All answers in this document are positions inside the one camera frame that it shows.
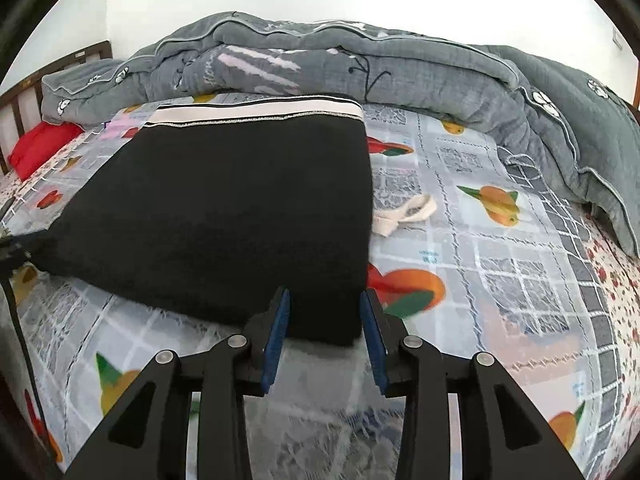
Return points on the dark wooden headboard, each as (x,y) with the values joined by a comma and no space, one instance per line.
(95,52)

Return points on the grey quilt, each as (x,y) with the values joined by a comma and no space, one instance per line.
(450,75)

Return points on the white wall socket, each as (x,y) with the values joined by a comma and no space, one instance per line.
(618,40)

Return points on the black pants with striped waistband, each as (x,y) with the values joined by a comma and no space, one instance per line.
(225,200)

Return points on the fruit print checked blanket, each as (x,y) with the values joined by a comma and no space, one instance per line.
(500,260)

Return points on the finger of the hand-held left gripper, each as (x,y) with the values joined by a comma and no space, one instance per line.
(20,249)

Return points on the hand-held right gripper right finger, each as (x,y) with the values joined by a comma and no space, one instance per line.
(374,340)

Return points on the floral bedsheet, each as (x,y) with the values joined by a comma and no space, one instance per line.
(620,300)

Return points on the red pillow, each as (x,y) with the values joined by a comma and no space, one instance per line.
(42,147)

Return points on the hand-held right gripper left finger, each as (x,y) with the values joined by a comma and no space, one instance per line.
(276,340)

